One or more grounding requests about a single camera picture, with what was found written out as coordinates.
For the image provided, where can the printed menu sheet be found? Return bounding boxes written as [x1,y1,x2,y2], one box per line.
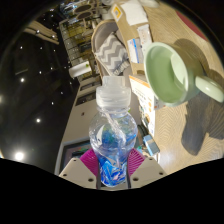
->
[128,73,158,138]

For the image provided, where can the white printed card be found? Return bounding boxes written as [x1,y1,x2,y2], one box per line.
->
[136,23,154,46]

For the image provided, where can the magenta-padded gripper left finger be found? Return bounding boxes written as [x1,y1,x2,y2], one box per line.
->
[59,148,100,190]

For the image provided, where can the flat round red coaster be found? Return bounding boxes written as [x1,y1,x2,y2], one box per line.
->
[174,9,209,41]

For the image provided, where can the pale green mug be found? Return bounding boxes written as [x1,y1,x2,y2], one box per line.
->
[143,41,224,108]

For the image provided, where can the grey curved bench sofa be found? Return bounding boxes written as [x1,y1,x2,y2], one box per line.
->
[90,18,141,81]

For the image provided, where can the white napkin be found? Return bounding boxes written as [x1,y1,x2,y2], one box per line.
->
[119,1,149,27]

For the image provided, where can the yellow table sign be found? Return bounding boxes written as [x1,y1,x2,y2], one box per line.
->
[110,3,125,23]

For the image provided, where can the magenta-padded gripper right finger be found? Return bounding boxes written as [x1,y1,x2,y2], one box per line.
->
[126,148,168,190]

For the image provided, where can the white round column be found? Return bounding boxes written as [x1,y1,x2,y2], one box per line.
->
[68,60,93,80]

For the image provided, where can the grey white chevron pillow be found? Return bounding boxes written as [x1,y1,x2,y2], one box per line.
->
[94,31,131,77]

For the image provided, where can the blue and white card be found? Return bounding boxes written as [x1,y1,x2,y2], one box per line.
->
[127,37,145,64]

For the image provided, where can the blue tissue pack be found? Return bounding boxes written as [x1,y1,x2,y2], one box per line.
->
[142,134,161,157]

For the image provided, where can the clear water bottle blue label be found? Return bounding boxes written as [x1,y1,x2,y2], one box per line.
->
[88,75,139,188]

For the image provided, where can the ceiling lights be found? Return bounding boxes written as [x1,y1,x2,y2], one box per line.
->
[13,29,68,161]

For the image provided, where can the window with printed posters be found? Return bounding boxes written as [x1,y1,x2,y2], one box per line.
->
[59,139,92,171]

